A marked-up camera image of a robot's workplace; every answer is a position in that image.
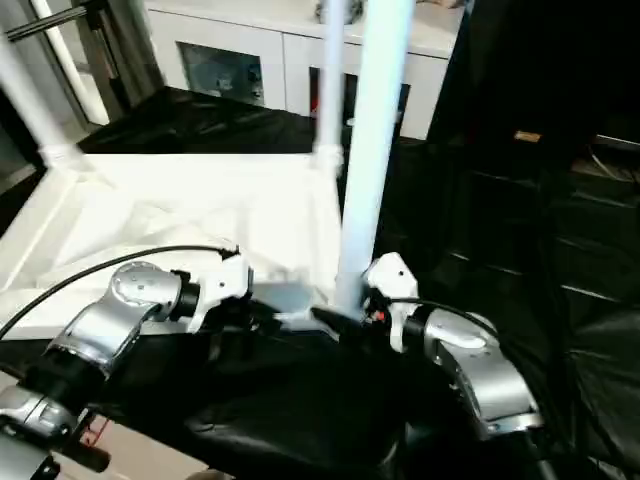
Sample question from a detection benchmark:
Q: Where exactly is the white glass-door cabinet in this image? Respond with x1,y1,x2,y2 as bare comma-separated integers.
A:
145,0,463,141

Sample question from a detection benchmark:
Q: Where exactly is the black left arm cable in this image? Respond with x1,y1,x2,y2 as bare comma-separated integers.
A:
0,244,241,339

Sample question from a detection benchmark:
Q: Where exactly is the black work mat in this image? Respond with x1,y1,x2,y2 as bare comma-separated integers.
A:
0,85,640,480

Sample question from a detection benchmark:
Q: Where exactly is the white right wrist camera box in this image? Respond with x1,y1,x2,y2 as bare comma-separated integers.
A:
362,253,419,353

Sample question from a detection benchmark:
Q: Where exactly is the black metal table frame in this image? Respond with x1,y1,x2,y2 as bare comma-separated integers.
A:
40,410,119,476

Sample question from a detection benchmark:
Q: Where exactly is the grey metal rack frame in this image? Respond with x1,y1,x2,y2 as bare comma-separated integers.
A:
0,0,156,126

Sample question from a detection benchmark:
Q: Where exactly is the white plastic table top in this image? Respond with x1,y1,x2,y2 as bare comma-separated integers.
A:
0,150,363,343

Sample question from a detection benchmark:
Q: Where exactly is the white plastic table leg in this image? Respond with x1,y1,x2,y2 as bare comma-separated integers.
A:
313,0,350,169
334,0,417,313
0,30,87,173

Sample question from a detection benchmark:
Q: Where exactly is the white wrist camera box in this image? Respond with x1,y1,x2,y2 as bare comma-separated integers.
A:
184,250,254,333
362,253,419,353

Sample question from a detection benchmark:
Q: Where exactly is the black flat device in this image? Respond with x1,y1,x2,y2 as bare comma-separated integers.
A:
590,132,640,166

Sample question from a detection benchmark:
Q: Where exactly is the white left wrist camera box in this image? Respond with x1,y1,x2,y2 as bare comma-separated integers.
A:
184,250,254,333

